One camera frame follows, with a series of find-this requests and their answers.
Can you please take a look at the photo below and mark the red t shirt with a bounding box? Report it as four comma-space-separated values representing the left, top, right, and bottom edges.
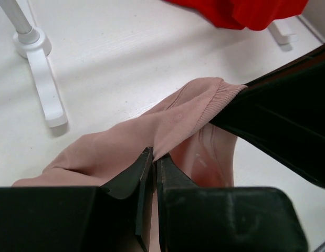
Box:
168, 0, 308, 31

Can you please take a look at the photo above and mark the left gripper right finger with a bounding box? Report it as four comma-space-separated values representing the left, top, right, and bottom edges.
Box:
156, 156, 309, 252

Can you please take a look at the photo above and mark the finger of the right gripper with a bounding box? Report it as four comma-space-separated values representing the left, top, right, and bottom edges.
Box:
212, 44, 325, 189

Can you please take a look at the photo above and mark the white clothes rack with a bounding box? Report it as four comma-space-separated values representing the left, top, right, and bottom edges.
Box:
0, 1, 295, 131

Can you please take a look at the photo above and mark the pink printed t shirt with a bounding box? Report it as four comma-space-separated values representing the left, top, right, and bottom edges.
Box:
11, 77, 249, 252

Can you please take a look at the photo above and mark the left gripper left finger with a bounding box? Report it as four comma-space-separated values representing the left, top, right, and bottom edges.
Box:
0, 148, 153, 251

